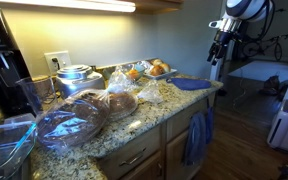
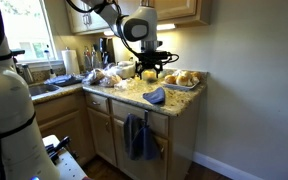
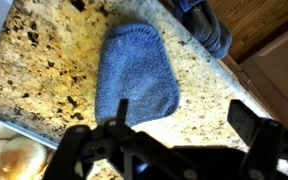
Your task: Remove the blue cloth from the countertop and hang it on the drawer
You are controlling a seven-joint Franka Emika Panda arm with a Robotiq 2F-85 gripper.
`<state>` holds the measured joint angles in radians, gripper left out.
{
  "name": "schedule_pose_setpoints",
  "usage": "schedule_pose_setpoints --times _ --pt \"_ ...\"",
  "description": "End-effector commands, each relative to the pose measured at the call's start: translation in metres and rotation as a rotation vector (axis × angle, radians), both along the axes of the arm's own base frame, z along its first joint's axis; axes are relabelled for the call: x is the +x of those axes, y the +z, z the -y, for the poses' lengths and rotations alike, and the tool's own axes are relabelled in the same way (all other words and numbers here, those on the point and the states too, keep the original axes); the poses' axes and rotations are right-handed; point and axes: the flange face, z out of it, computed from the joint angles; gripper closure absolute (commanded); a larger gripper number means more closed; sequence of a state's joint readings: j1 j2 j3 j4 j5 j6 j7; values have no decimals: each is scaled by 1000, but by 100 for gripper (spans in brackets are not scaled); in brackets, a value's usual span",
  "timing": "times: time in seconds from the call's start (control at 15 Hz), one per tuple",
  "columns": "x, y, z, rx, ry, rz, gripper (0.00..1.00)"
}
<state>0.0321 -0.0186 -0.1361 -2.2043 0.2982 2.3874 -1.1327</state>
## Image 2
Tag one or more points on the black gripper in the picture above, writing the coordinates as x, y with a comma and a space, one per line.
152, 59

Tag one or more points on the blue terry cloth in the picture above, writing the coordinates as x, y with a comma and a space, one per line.
154, 96

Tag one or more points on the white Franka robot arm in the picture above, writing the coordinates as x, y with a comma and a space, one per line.
7, 116

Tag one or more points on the metal over-drawer hook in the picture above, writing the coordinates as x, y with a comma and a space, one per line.
146, 116

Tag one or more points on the glass bowl with orange fruit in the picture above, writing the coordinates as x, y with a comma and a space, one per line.
149, 76

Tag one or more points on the yellow onion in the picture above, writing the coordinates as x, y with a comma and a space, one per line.
196, 75
182, 80
185, 73
170, 79

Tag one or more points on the clear plastic bag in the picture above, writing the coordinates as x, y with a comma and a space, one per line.
124, 85

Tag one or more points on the white tray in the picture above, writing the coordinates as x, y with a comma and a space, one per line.
179, 87

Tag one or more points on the small bagged brown bread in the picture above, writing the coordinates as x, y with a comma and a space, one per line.
110, 80

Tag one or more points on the clear spray bottle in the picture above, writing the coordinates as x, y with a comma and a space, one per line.
95, 60
87, 61

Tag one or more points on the large bagged brown bread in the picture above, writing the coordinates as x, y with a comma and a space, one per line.
93, 76

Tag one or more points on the wooden upper cabinets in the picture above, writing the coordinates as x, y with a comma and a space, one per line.
177, 10

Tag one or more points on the grey hanging towel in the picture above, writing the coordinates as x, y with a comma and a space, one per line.
130, 136

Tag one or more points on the white paper towel roll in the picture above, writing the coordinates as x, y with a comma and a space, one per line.
70, 61

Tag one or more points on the dark blue dish mat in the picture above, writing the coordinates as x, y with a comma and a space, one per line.
64, 80

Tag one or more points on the white dish wand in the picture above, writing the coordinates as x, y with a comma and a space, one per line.
50, 66

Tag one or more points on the wooden sink cabinet front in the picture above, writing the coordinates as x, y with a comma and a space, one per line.
64, 126

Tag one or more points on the steel kitchen sink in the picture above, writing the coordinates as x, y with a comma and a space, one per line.
42, 89

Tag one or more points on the black tools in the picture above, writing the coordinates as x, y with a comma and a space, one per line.
59, 148

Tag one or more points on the white baseboard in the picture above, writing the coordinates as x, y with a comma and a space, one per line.
224, 166

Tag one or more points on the metal cup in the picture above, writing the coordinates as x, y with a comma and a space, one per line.
27, 73

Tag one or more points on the kitchen window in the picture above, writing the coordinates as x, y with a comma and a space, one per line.
27, 30

